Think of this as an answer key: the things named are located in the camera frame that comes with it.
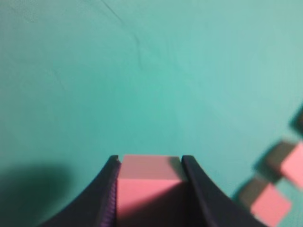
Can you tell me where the pink cube moved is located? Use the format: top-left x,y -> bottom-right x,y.
266,140 -> 303,190
238,177 -> 292,227
116,155 -> 188,227

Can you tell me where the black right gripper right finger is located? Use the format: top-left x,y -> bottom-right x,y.
181,155 -> 263,227

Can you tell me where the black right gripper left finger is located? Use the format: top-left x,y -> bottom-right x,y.
39,155 -> 119,227

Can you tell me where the green cloth backdrop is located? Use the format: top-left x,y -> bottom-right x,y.
0,0 -> 303,227

